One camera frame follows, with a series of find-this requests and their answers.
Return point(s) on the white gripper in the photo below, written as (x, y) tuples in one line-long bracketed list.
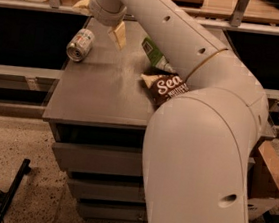
[(105, 15)]

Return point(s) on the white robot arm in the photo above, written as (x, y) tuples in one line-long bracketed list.
[(196, 145)]

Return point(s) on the silver green 7up can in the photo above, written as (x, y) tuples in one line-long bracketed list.
[(80, 45)]

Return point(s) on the green chip bag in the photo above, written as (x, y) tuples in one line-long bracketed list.
[(155, 56)]

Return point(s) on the brown cream snack bag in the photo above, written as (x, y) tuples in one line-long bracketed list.
[(162, 88)]

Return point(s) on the grey drawer cabinet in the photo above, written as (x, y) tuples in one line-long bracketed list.
[(98, 114)]

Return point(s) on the black metal stand leg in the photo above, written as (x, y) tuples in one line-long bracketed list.
[(23, 170)]

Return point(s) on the cardboard box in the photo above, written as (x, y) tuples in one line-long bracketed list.
[(263, 182)]

